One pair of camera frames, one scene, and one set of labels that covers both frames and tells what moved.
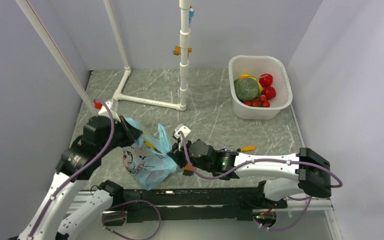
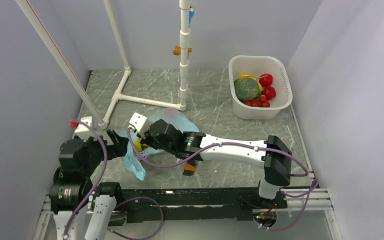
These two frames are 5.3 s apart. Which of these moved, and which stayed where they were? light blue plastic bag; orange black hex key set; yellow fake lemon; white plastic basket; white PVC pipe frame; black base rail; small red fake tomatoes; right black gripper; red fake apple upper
Moved: yellow fake lemon; light blue plastic bag; right black gripper
Stayed: white PVC pipe frame; black base rail; orange black hex key set; white plastic basket; small red fake tomatoes; red fake apple upper
